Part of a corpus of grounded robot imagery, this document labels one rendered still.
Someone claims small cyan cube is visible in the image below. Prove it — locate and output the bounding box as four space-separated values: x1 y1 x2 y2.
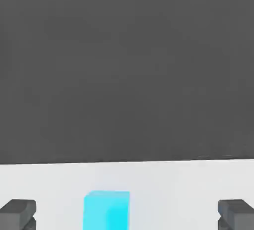
82 190 130 230

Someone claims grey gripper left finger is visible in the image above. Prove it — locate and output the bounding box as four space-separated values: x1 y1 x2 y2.
0 199 37 230

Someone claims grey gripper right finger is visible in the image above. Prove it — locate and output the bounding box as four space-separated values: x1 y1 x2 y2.
217 199 254 230

